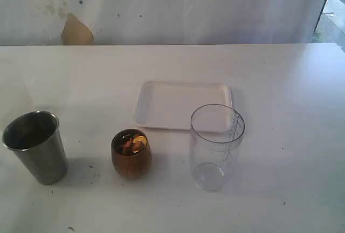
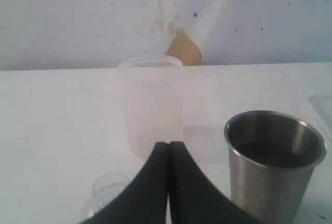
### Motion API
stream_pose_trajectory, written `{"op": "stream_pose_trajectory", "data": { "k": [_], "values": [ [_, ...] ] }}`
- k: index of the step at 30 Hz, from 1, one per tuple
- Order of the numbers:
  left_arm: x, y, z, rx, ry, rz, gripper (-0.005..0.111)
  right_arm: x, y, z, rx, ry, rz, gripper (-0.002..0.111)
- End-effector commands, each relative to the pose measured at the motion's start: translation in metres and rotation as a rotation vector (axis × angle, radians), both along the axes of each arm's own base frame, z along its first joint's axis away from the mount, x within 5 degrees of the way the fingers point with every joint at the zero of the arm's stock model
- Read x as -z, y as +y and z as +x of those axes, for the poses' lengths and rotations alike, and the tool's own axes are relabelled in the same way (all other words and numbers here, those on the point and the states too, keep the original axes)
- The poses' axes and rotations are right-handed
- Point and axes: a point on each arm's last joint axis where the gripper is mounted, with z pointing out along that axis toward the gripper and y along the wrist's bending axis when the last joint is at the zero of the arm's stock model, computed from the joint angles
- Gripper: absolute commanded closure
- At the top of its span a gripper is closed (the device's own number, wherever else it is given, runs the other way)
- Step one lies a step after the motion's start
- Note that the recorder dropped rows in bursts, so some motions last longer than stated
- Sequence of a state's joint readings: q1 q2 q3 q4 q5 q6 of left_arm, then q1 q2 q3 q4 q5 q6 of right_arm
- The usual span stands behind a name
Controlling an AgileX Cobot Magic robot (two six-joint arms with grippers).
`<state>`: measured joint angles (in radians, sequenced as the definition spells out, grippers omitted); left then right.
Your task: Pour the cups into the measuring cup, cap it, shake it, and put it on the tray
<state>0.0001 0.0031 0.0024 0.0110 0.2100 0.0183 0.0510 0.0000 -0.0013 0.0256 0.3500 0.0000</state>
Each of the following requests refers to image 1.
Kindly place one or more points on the white backdrop cloth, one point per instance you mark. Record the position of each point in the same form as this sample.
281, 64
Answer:
136, 22

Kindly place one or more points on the stainless steel cup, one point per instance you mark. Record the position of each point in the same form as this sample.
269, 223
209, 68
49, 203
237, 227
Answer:
35, 139

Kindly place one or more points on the brown food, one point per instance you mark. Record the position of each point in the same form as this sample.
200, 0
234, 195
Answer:
131, 144

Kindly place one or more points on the brown wooden cup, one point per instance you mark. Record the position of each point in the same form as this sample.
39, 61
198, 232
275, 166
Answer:
131, 167

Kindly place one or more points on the clear plastic measuring cup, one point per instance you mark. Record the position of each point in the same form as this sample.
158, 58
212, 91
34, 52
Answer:
216, 131

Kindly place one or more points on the white rectangular tray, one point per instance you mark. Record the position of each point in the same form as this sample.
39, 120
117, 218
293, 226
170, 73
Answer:
170, 104

